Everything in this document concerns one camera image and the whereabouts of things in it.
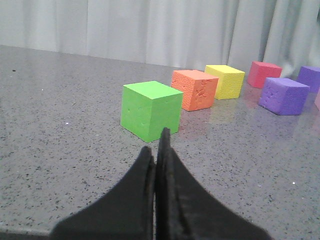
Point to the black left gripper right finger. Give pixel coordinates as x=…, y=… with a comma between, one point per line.
x=186, y=211

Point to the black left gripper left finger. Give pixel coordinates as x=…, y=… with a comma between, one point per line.
x=124, y=213

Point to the green foam cube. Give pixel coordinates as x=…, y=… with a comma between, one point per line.
x=148, y=107

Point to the dented orange foam cube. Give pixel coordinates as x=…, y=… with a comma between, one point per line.
x=199, y=88

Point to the yellow foam cube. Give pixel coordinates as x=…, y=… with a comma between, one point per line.
x=230, y=81

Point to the purple foam cube near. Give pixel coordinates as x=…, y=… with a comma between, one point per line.
x=283, y=96

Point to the purple foam cube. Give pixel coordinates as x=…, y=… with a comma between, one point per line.
x=310, y=76
x=283, y=96

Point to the dark red foam cube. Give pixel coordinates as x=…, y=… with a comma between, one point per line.
x=259, y=71

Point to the pink foam cube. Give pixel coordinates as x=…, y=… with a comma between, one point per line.
x=317, y=100

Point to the grey curtain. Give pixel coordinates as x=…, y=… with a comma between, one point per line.
x=176, y=33

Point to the purple foam cube far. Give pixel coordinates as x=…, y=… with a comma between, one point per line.
x=310, y=76

